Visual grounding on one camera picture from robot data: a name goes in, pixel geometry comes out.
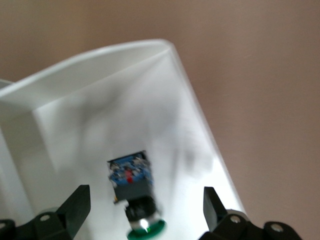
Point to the white plastic drawer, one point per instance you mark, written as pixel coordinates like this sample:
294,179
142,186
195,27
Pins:
100,100

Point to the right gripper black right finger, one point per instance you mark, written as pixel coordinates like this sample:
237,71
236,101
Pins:
212,210

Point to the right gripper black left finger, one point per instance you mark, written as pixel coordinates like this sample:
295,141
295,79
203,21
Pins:
72,210

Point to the green push button switch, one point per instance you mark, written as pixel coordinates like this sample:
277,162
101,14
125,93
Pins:
132,192

